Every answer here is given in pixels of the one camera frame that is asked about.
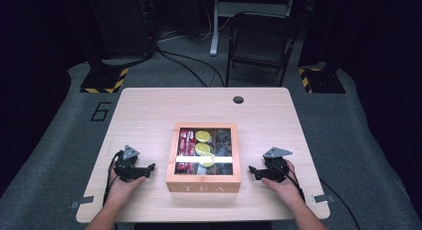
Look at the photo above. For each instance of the dark tea packets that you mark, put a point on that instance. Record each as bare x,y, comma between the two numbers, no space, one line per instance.
223,140

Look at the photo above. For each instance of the small white capsule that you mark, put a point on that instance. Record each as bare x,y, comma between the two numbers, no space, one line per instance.
202,170

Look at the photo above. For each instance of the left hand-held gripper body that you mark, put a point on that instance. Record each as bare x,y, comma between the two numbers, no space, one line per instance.
125,165

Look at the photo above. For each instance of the yellow-green round capsule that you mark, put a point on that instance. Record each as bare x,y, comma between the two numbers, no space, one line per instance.
209,162
202,148
202,136

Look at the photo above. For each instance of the wooden box with glass lid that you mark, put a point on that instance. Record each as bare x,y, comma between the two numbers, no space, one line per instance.
203,183

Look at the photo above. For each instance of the dark cabinet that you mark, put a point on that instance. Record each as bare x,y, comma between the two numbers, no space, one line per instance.
126,24

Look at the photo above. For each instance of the person's right hand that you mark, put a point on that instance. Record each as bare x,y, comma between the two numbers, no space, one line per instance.
287,190

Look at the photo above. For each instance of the black stand base striped tape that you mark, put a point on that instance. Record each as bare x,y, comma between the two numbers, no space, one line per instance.
323,80
103,79

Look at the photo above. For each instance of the black folding chair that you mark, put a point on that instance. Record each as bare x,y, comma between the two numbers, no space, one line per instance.
257,44

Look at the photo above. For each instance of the white metal desk frame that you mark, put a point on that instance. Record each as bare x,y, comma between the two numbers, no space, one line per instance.
214,31

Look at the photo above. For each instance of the red foil packet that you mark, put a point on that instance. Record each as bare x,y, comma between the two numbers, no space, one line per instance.
182,147
191,145

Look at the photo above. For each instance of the grey tape strip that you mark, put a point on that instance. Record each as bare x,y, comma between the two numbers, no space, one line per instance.
82,201
323,198

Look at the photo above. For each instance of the person's left hand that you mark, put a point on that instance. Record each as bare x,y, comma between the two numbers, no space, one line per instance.
121,190

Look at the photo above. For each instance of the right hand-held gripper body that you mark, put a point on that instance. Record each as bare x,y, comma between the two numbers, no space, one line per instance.
277,167

